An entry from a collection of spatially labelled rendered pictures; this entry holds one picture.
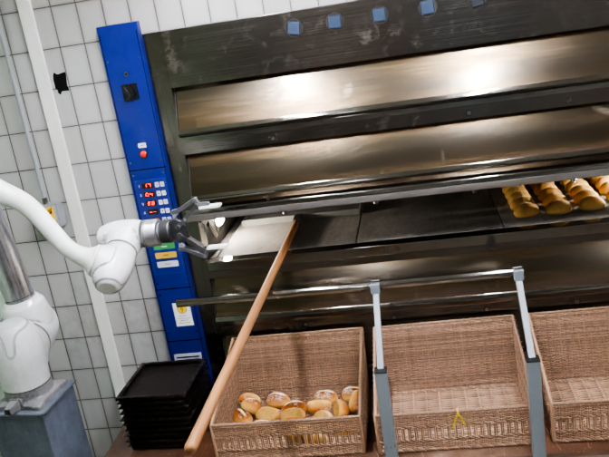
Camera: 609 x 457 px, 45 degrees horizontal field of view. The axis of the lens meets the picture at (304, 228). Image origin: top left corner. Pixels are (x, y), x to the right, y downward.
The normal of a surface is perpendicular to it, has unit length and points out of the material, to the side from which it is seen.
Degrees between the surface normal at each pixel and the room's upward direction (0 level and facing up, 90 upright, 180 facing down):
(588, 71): 70
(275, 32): 90
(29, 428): 90
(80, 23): 90
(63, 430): 90
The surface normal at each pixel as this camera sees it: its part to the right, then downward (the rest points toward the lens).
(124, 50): -0.13, 0.30
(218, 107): -0.17, -0.04
